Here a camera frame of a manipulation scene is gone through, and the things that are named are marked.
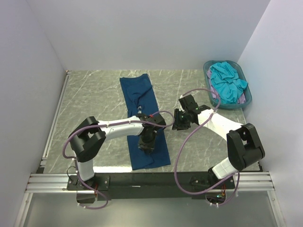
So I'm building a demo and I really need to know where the dark blue printed t-shirt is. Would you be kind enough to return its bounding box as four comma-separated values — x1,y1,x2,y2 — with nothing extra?
119,73,171,171

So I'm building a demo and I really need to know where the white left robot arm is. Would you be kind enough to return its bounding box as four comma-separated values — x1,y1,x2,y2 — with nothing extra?
68,113,167,190

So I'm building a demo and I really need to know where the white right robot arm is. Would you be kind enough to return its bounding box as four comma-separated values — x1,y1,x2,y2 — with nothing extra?
172,95,265,189

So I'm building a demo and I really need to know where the black base crossbar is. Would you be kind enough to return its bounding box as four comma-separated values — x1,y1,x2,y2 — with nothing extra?
66,171,237,204

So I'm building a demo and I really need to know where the turquoise t-shirt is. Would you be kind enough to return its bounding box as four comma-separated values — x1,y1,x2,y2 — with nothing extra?
208,61,248,104

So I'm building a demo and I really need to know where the teal plastic laundry basket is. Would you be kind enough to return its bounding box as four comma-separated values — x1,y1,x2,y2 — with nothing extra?
203,60,252,109

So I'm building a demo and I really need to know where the aluminium frame rail front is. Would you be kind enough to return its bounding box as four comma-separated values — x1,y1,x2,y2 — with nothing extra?
26,172,275,193

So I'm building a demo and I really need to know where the aluminium frame rail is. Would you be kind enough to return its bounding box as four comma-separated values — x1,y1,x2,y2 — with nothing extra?
26,172,275,193
38,70,71,170

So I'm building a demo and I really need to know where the aluminium frame rail left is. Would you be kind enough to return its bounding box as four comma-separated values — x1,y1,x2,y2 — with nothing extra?
38,70,71,170

